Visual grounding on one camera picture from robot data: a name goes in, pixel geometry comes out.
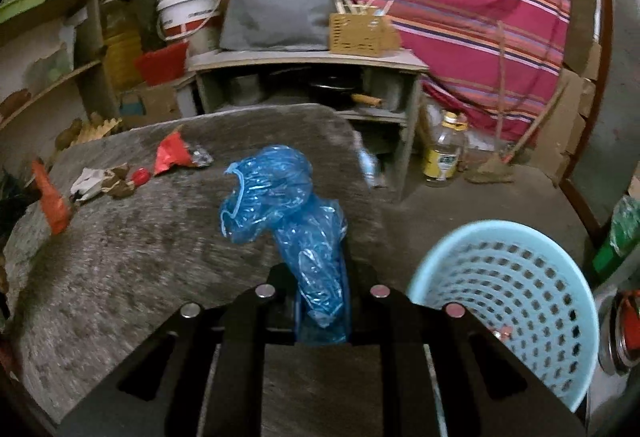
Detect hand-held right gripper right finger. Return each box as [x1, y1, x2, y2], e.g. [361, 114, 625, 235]
[347, 263, 591, 437]

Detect yellow capped oil bottle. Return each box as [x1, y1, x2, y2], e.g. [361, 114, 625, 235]
[423, 112, 469, 188]

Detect grey cushion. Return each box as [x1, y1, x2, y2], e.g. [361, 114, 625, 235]
[219, 0, 344, 52]

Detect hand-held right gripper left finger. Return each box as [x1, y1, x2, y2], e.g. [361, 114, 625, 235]
[55, 263, 302, 437]

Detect yellow oil jug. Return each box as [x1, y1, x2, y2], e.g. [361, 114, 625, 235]
[102, 0, 144, 91]

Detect grey low cabinet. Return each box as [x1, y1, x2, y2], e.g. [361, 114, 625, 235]
[185, 48, 431, 204]

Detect red foil wrapper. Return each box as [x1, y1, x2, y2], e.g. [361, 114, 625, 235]
[153, 129, 214, 176]

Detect white crumpled paper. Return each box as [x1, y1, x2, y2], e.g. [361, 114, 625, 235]
[69, 166, 109, 203]

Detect orange wrapper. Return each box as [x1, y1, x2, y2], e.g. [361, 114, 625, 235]
[30, 158, 72, 236]

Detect wooden stick broom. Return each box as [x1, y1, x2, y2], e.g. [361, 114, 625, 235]
[464, 21, 569, 184]

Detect white plastic bucket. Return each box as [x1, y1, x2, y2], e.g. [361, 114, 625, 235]
[155, 0, 224, 43]

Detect clear plastic bottle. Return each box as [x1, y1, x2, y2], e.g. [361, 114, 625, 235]
[357, 132, 381, 188]

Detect egg carton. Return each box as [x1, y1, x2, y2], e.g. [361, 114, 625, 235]
[74, 116, 124, 148]

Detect cardboard sheets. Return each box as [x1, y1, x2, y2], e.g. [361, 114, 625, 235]
[529, 32, 602, 184]

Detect grey metal pot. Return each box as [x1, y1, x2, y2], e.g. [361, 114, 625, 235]
[222, 74, 266, 107]

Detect grey shaggy rug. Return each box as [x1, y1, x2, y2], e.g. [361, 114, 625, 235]
[4, 102, 397, 437]

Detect blue plastic bag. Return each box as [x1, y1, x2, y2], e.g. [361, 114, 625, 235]
[218, 144, 351, 346]

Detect light blue plastic basket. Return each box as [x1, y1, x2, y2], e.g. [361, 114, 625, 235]
[406, 220, 601, 413]

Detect brown crumpled paper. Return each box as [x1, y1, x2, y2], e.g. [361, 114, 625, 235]
[102, 162, 136, 198]

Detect black frying pan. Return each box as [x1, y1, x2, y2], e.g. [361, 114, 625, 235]
[309, 76, 384, 111]

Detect wooden shelf unit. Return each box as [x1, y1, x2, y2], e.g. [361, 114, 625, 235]
[0, 0, 122, 154]

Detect potato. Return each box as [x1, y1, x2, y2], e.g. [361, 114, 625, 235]
[54, 116, 84, 151]

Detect green plastic tray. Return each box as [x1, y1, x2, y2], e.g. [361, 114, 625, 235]
[0, 0, 51, 26]

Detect red metal can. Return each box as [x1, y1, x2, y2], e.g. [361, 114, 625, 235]
[599, 289, 640, 376]

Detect cardboard box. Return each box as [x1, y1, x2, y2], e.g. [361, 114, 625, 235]
[119, 76, 196, 128]

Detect wooden utensil holder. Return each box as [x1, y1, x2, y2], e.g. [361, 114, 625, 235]
[328, 0, 402, 58]

